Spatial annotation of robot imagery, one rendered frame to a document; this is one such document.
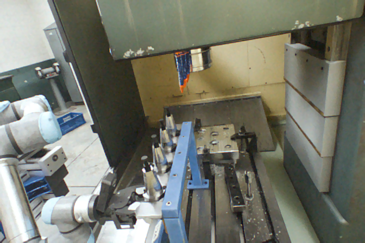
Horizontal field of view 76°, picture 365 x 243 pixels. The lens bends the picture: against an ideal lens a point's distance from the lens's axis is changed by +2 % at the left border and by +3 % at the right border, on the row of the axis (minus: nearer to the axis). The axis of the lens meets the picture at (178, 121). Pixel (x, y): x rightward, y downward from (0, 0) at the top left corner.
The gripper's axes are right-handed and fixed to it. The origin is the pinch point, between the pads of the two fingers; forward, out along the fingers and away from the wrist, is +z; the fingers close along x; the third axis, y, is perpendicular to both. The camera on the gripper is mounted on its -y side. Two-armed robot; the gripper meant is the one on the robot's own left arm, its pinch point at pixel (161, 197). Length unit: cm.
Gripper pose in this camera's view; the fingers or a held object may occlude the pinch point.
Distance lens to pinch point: 65.0
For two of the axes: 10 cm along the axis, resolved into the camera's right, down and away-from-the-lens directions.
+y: 2.0, 8.9, 4.2
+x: -1.2, 4.5, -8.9
